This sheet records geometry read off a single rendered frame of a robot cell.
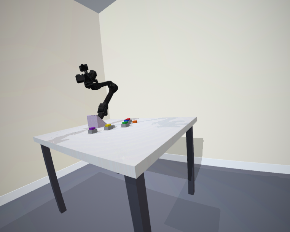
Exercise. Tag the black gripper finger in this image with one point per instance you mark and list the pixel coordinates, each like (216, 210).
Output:
(83, 67)
(87, 79)

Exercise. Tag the green button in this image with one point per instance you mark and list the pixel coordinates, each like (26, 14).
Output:
(125, 124)

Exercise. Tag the yellow button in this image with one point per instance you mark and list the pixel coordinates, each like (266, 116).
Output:
(108, 127)

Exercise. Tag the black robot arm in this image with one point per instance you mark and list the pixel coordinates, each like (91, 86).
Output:
(102, 110)

